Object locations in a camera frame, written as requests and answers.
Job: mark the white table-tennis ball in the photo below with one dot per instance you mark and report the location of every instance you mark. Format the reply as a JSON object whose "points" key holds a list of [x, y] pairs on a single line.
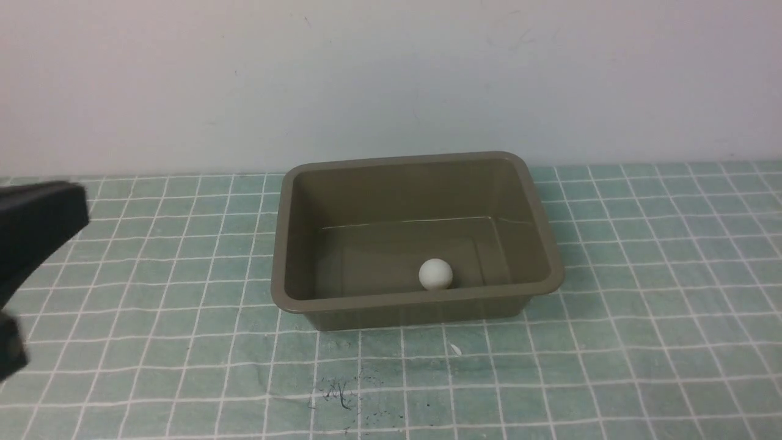
{"points": [[435, 274]]}

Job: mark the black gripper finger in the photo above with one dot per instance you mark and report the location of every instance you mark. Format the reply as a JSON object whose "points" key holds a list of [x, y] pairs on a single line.
{"points": [[12, 347]]}

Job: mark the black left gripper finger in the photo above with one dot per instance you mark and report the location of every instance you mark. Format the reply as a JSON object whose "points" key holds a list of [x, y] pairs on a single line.
{"points": [[36, 220]]}

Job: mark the green grid tablecloth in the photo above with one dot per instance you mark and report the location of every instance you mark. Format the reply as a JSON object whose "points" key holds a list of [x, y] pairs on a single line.
{"points": [[156, 322]]}

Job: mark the olive green plastic bin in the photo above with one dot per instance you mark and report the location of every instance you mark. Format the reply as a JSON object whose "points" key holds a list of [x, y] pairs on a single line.
{"points": [[352, 235]]}

